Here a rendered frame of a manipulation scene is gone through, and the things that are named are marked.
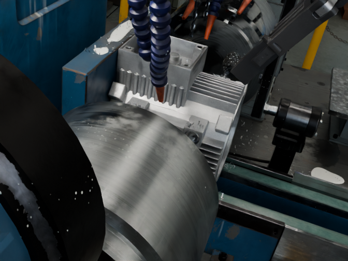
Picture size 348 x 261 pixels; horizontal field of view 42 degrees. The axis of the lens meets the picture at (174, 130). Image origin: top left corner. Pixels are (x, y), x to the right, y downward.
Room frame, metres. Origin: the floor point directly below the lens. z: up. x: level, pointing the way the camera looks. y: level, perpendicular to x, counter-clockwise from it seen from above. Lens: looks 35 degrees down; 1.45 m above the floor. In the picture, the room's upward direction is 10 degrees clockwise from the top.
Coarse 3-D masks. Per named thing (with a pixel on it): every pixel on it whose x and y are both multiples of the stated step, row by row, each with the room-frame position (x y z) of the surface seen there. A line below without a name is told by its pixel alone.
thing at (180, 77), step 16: (128, 48) 0.64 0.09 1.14; (176, 48) 0.71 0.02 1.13; (192, 48) 0.70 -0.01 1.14; (128, 64) 0.63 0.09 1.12; (144, 64) 0.62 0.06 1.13; (176, 64) 0.65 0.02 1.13; (192, 64) 0.68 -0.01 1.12; (128, 80) 0.62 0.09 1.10; (144, 80) 0.62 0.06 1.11; (176, 80) 0.61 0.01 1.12; (192, 80) 0.63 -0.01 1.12; (176, 96) 0.61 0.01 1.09
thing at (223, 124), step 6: (114, 84) 0.61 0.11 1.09; (120, 84) 0.61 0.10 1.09; (246, 84) 0.69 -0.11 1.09; (114, 90) 0.61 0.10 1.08; (120, 90) 0.61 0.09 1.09; (246, 90) 0.71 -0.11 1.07; (114, 96) 0.60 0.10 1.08; (120, 96) 0.60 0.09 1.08; (222, 120) 0.57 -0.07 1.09; (228, 120) 0.57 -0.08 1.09; (216, 126) 0.57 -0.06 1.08; (222, 126) 0.57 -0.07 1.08; (228, 126) 0.57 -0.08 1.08; (222, 132) 0.57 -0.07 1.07; (228, 132) 0.56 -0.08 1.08
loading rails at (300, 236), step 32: (224, 192) 0.66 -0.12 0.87; (256, 192) 0.65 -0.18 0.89; (288, 192) 0.64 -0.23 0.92; (320, 192) 0.65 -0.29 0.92; (224, 224) 0.56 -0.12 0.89; (256, 224) 0.55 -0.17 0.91; (288, 224) 0.55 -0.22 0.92; (320, 224) 0.62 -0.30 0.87; (224, 256) 0.54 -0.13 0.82; (256, 256) 0.54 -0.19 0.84; (288, 256) 0.52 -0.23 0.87; (320, 256) 0.51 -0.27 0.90
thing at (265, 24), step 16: (224, 0) 0.89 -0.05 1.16; (240, 0) 0.92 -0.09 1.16; (256, 0) 0.97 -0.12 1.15; (176, 16) 0.88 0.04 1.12; (192, 16) 0.87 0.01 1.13; (224, 16) 0.86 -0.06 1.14; (240, 16) 0.85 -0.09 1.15; (256, 16) 0.89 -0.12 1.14; (272, 16) 0.98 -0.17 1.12; (176, 32) 0.88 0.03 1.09; (224, 32) 0.86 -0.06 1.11; (240, 32) 0.85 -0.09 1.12; (256, 32) 0.85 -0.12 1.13; (208, 48) 0.86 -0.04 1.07; (224, 48) 0.85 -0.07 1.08; (240, 48) 0.85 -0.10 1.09; (208, 64) 0.86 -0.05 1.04; (224, 64) 0.83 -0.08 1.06; (256, 80) 0.84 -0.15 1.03
